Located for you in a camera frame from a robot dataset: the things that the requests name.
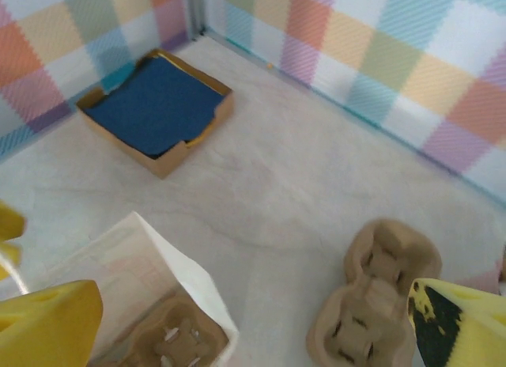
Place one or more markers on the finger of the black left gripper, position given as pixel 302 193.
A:
pixel 10 224
pixel 8 258

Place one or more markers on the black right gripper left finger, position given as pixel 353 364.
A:
pixel 39 331

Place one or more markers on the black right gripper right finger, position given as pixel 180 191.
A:
pixel 474 331

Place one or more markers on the brown pulp cup carrier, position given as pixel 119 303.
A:
pixel 395 240
pixel 150 331
pixel 312 343

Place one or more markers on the white flower paper bag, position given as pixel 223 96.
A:
pixel 178 272

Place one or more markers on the blue paper napkin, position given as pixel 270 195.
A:
pixel 154 106

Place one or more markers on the brown cardboard napkin box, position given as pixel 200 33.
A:
pixel 166 167

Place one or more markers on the aluminium frame post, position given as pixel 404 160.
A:
pixel 195 11

